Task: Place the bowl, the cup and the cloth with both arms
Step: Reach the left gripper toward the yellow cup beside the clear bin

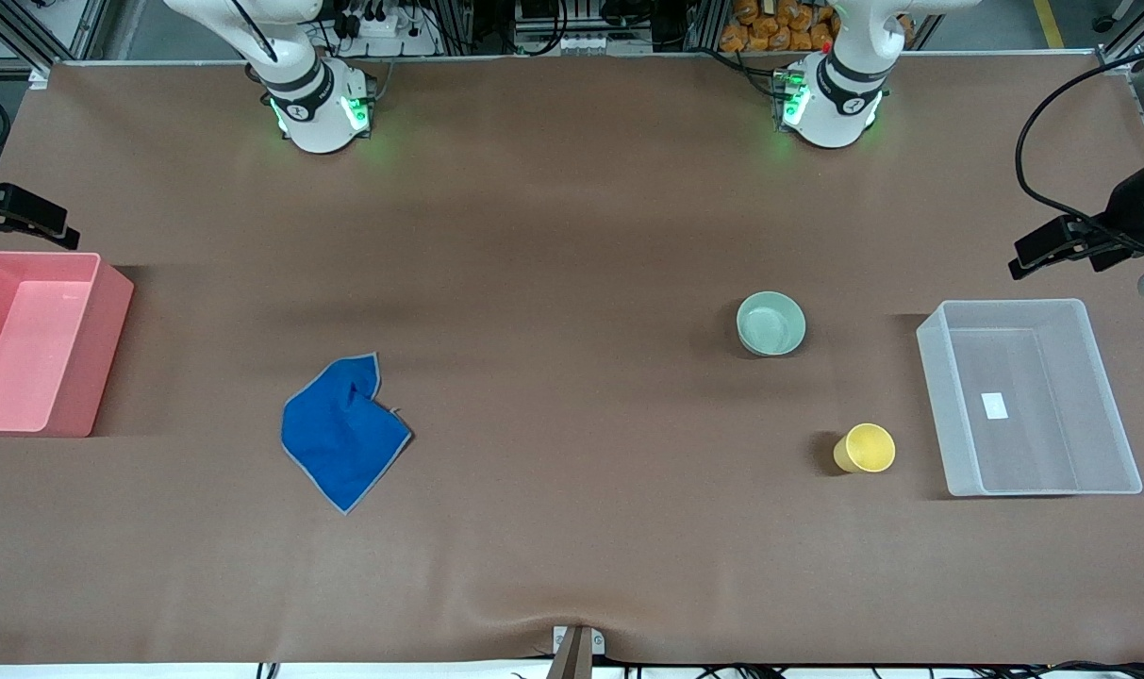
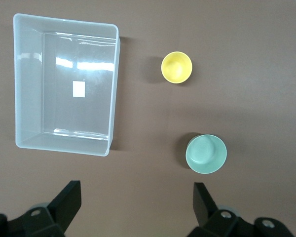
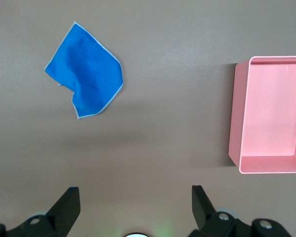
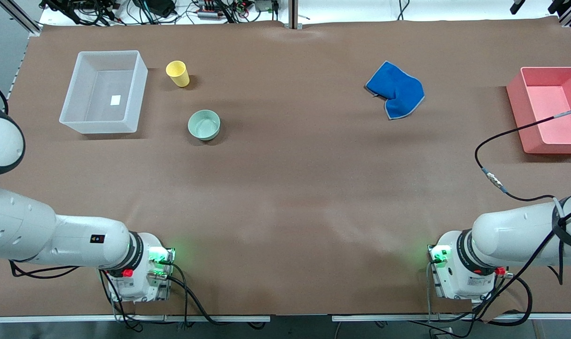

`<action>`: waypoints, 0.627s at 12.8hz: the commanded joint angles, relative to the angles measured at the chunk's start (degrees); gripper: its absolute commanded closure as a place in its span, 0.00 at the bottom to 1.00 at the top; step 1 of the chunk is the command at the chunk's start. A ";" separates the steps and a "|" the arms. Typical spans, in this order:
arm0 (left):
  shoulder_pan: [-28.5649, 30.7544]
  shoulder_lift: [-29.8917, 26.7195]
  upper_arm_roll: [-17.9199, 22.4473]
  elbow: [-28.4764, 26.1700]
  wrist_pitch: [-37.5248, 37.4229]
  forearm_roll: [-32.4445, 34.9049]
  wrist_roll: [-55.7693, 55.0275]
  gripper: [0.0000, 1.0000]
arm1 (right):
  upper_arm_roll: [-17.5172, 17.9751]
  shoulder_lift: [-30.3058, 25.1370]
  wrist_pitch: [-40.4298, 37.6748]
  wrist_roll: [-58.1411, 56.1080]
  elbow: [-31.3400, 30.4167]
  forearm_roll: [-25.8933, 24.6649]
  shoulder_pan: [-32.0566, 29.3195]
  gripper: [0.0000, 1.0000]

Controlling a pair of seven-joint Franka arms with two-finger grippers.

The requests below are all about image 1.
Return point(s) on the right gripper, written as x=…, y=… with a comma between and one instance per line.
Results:
x=6, y=209

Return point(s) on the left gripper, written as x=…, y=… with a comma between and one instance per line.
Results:
x=1130, y=209

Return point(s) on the yellow plastic cup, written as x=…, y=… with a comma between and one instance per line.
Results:
x=869, y=448

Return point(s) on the pale green bowl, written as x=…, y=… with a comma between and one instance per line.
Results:
x=770, y=325

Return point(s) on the blue microfibre cloth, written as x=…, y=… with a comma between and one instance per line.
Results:
x=340, y=434

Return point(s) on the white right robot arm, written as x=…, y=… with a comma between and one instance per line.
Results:
x=317, y=123

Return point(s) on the pink plastic bin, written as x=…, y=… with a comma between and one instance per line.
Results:
x=24, y=349

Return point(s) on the clear plastic bin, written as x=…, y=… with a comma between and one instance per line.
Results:
x=1052, y=377

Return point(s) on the white label sticker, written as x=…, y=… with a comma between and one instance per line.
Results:
x=994, y=405

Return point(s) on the orange bagged items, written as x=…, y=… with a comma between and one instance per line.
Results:
x=770, y=28

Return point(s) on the white power strip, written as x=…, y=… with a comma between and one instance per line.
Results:
x=383, y=28

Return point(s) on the grey equipment box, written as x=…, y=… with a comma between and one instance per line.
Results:
x=553, y=24

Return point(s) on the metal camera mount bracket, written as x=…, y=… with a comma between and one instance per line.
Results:
x=576, y=655

